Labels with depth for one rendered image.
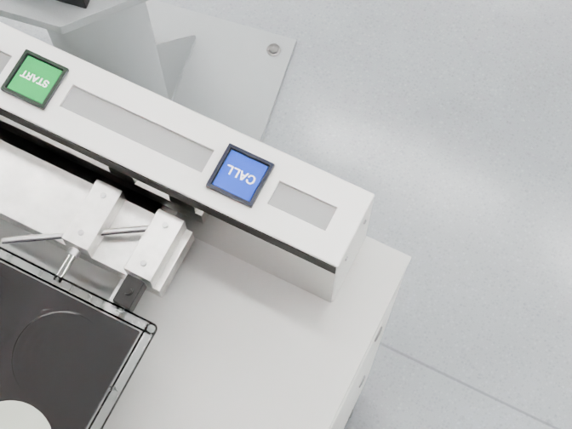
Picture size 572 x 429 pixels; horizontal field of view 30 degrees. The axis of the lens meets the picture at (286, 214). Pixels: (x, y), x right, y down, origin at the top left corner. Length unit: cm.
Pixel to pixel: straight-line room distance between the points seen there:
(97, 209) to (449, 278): 107
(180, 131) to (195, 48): 113
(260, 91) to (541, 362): 79
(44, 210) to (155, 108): 18
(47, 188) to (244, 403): 34
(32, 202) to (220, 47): 111
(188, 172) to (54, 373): 26
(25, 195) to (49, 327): 17
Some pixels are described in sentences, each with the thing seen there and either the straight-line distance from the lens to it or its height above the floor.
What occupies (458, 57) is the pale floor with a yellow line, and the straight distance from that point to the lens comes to 235.
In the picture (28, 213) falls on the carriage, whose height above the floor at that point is 88.
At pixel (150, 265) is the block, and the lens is 119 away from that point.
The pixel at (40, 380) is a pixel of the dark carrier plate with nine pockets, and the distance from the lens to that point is 119.
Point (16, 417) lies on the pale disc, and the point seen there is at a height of 90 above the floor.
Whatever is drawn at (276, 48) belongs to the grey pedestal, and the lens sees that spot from 229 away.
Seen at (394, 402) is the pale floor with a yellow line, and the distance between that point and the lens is 208.
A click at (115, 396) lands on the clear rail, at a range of 117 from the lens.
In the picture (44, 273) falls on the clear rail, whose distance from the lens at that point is 122.
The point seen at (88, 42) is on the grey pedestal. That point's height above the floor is 64.
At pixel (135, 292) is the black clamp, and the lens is 119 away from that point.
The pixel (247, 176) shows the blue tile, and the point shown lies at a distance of 116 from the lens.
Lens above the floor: 204
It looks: 70 degrees down
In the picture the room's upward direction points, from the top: straight up
